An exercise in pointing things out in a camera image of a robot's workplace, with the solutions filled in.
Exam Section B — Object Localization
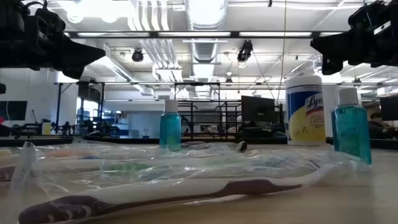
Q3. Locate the black aluminium table frame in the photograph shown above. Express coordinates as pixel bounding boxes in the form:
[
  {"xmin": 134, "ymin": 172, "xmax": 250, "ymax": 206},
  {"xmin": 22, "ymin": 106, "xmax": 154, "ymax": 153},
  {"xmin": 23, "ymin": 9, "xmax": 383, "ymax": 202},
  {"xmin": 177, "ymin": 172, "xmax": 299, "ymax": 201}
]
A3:
[{"xmin": 0, "ymin": 135, "xmax": 398, "ymax": 151}]

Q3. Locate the long ceiling light bar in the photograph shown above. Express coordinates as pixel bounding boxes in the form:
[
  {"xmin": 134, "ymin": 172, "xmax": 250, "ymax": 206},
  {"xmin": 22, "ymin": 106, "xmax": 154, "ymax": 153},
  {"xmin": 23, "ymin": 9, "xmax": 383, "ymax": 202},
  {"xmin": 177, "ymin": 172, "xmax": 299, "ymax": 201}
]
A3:
[{"xmin": 65, "ymin": 30, "xmax": 346, "ymax": 39}]

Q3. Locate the black background station frame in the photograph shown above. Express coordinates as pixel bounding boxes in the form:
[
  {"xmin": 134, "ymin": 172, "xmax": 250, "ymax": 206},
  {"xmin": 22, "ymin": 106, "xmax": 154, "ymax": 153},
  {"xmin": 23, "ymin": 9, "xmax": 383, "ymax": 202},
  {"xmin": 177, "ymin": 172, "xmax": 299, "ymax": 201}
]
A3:
[{"xmin": 54, "ymin": 80, "xmax": 107, "ymax": 135}]

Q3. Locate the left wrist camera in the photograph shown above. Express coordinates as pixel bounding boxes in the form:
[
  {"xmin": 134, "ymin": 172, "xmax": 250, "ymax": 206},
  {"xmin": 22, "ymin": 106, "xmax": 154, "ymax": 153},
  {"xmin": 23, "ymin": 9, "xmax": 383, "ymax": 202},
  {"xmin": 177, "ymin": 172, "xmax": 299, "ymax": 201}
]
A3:
[{"xmin": 33, "ymin": 6, "xmax": 67, "ymax": 35}]

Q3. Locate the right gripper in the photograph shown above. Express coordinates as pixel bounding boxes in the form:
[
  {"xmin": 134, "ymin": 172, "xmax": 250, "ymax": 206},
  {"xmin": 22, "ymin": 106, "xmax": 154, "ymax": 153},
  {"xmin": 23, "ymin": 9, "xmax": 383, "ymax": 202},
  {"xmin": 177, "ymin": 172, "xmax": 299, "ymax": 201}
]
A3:
[{"xmin": 310, "ymin": 21, "xmax": 398, "ymax": 76}]

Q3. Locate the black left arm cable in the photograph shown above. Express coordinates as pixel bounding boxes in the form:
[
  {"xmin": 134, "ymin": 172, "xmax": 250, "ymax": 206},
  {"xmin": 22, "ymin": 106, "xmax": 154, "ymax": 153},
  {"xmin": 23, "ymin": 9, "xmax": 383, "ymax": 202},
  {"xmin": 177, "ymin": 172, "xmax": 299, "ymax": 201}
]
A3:
[{"xmin": 22, "ymin": 0, "xmax": 48, "ymax": 11}]

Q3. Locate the person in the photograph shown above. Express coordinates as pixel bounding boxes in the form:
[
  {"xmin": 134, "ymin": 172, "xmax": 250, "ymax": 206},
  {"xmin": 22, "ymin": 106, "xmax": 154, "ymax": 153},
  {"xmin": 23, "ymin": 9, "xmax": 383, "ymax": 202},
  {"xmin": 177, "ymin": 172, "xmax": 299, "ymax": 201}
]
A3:
[{"xmin": 368, "ymin": 112, "xmax": 398, "ymax": 140}]

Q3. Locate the pale green toothbrush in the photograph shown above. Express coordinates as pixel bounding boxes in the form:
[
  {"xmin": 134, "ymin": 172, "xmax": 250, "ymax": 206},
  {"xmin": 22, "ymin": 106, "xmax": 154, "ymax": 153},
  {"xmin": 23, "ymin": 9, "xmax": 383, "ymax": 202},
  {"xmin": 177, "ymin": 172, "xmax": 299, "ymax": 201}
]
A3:
[{"xmin": 70, "ymin": 138, "xmax": 237, "ymax": 156}]

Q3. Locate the black wall screen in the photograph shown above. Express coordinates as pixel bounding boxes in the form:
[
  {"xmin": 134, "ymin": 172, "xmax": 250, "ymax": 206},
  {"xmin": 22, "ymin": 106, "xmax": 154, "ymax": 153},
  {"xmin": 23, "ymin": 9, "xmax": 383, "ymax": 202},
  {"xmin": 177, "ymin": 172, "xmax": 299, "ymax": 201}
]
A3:
[{"xmin": 0, "ymin": 100, "xmax": 28, "ymax": 121}]

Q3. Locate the small teal mouthwash bottle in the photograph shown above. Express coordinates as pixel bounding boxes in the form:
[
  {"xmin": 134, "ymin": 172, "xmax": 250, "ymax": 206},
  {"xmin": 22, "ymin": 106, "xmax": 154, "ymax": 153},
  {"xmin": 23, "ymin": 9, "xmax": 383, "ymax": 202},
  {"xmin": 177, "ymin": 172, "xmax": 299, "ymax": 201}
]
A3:
[
  {"xmin": 331, "ymin": 87, "xmax": 373, "ymax": 166},
  {"xmin": 159, "ymin": 99, "xmax": 182, "ymax": 152}
]

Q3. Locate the black overhead camera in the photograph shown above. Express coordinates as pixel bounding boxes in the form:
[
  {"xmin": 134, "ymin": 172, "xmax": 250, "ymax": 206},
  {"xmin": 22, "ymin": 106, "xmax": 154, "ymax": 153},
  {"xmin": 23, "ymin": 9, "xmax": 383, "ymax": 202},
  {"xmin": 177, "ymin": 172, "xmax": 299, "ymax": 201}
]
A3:
[{"xmin": 236, "ymin": 39, "xmax": 254, "ymax": 62}]

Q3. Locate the thin hanging cable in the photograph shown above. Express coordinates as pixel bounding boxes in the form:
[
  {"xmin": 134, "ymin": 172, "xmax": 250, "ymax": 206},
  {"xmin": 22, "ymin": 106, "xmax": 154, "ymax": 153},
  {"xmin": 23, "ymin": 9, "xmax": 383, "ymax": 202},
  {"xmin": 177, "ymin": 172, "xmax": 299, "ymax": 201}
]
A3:
[{"xmin": 275, "ymin": 0, "xmax": 287, "ymax": 105}]

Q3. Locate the purple handled wrapped toothbrush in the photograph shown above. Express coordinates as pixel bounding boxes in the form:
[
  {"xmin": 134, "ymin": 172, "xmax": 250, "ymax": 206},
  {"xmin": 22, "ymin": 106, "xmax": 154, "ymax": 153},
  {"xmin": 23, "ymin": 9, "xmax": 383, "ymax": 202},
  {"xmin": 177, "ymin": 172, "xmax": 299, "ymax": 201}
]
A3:
[{"xmin": 6, "ymin": 140, "xmax": 355, "ymax": 224}]

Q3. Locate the green handled toothbrush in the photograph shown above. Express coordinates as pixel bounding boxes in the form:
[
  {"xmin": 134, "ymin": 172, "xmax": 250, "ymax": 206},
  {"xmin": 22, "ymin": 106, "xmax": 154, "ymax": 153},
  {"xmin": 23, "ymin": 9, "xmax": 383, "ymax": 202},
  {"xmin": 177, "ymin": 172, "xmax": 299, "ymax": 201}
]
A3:
[{"xmin": 99, "ymin": 155, "xmax": 237, "ymax": 175}]

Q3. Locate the Lysol wipes canister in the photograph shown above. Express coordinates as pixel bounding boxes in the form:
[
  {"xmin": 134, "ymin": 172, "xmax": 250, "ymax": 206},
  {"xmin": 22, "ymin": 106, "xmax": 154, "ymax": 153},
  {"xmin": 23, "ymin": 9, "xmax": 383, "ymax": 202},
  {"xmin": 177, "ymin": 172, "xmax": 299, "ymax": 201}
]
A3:
[{"xmin": 285, "ymin": 73, "xmax": 326, "ymax": 147}]

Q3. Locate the silver ceiling air duct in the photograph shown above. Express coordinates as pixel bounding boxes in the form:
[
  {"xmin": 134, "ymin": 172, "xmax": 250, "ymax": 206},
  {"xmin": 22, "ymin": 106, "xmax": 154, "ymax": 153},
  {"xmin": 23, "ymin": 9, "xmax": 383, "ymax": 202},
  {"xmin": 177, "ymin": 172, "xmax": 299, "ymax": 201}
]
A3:
[{"xmin": 185, "ymin": 0, "xmax": 229, "ymax": 65}]

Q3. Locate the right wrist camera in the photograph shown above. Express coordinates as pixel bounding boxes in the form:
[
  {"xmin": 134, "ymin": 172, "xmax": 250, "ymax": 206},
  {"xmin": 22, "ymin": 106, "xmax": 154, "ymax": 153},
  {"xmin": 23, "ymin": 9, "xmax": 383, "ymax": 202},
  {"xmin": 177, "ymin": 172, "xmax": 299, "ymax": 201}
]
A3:
[{"xmin": 348, "ymin": 0, "xmax": 398, "ymax": 35}]

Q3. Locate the black computer monitor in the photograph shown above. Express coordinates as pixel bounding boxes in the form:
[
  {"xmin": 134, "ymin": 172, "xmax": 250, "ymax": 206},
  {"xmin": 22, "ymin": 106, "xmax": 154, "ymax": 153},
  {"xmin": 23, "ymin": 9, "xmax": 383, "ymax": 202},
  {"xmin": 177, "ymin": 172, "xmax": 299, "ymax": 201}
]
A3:
[
  {"xmin": 379, "ymin": 96, "xmax": 398, "ymax": 121},
  {"xmin": 241, "ymin": 95, "xmax": 277, "ymax": 131}
]

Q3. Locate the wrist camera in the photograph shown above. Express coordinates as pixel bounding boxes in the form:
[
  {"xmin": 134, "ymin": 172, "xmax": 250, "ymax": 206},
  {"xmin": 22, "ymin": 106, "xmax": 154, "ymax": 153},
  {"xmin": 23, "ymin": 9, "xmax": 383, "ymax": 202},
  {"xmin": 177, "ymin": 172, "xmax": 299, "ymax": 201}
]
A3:
[
  {"xmin": 33, "ymin": 6, "xmax": 67, "ymax": 35},
  {"xmin": 348, "ymin": 0, "xmax": 398, "ymax": 35}
]

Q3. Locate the black ceiling spotlight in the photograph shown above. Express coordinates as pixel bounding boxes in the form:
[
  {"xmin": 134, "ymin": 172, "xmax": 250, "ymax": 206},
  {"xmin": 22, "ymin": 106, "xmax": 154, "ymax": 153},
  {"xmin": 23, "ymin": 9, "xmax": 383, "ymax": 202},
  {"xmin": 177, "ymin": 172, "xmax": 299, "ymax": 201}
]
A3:
[{"xmin": 131, "ymin": 49, "xmax": 144, "ymax": 63}]

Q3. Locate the black wire caddy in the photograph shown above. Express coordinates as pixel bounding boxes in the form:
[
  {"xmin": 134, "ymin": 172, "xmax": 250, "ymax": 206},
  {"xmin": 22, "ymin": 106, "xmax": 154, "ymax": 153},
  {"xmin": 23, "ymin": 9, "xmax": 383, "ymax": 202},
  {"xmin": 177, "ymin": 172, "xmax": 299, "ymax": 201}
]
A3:
[{"xmin": 172, "ymin": 100, "xmax": 248, "ymax": 152}]

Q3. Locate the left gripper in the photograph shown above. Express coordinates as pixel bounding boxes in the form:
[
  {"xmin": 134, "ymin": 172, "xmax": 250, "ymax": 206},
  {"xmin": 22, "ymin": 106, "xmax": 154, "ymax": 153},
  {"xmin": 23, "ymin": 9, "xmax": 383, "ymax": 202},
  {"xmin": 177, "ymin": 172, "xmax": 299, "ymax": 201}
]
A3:
[{"xmin": 0, "ymin": 0, "xmax": 106, "ymax": 80}]

